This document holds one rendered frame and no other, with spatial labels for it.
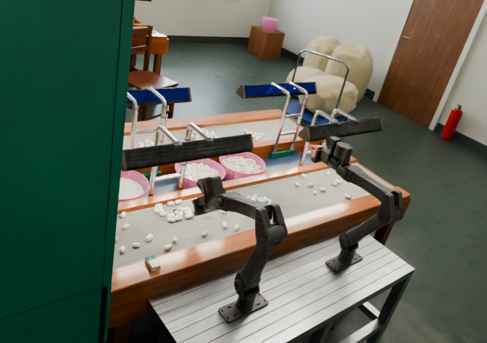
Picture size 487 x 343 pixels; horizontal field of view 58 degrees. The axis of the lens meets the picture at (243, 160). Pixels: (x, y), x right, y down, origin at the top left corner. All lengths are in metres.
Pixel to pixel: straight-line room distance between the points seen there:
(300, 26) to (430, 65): 2.54
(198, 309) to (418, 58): 5.48
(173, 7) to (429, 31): 3.83
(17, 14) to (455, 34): 5.85
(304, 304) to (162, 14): 6.15
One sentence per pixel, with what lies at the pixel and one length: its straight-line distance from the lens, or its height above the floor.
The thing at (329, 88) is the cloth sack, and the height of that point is 0.56.
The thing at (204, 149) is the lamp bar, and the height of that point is 1.08.
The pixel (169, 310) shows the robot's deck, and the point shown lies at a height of 0.67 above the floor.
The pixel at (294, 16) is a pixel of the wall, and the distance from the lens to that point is 8.20.
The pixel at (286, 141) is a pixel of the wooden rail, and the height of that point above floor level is 0.77.
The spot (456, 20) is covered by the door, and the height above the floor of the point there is 1.41.
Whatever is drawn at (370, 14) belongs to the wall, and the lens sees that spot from 7.18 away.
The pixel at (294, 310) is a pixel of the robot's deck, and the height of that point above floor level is 0.67.
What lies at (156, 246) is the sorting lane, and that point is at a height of 0.74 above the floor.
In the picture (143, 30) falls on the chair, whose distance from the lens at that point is 4.45.
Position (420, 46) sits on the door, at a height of 0.97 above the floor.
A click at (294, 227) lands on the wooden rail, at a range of 2.07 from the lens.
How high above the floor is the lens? 1.92
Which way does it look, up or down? 27 degrees down
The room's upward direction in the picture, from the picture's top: 13 degrees clockwise
